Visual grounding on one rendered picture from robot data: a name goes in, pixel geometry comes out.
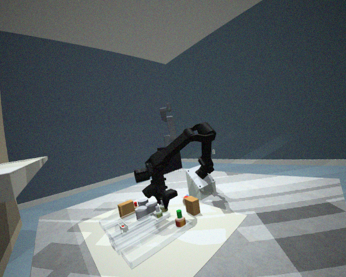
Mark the tan cardboard box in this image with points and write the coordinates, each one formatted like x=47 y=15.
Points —
x=126 y=208

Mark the brown cardboard box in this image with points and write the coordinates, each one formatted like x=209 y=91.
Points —
x=192 y=205

